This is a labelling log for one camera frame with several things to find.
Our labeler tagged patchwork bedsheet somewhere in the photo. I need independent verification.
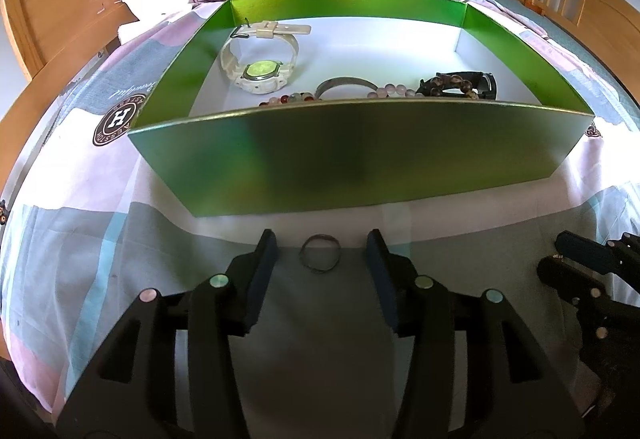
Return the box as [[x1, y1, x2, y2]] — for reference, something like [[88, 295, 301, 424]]
[[0, 0, 640, 420]]

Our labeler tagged small dark ring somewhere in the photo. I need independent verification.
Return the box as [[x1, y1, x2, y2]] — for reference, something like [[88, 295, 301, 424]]
[[299, 235, 342, 274]]

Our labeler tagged black wristwatch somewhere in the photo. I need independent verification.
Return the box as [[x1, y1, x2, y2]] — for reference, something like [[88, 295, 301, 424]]
[[425, 70, 497, 101]]

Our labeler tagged white wristwatch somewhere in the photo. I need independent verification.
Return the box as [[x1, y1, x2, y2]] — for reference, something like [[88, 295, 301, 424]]
[[220, 20, 312, 96]]

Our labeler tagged silver bangle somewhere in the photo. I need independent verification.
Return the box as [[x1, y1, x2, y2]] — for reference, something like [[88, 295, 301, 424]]
[[315, 76, 379, 100]]

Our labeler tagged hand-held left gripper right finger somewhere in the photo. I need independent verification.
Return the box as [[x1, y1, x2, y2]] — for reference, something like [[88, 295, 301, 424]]
[[365, 228, 586, 439]]

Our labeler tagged green cardboard box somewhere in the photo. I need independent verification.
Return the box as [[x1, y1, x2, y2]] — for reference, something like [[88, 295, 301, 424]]
[[127, 0, 596, 218]]

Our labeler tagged brown bead bracelet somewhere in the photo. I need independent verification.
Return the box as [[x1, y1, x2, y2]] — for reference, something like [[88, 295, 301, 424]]
[[417, 74, 481, 100]]

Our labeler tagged pink bead bracelet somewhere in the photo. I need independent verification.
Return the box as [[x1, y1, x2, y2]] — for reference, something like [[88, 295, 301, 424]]
[[367, 83, 425, 100]]

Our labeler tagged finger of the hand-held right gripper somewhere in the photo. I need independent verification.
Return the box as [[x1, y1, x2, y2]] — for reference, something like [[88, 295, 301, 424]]
[[537, 256, 640, 335], [556, 230, 640, 277]]

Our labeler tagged wooden footboard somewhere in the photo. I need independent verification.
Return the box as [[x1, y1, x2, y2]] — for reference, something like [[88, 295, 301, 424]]
[[525, 0, 640, 84]]

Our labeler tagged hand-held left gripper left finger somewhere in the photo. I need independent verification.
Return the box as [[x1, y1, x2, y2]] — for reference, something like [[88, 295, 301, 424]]
[[55, 228, 278, 439]]

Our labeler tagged red and white bead bracelet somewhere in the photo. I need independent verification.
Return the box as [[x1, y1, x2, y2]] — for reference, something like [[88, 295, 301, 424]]
[[258, 91, 317, 108]]

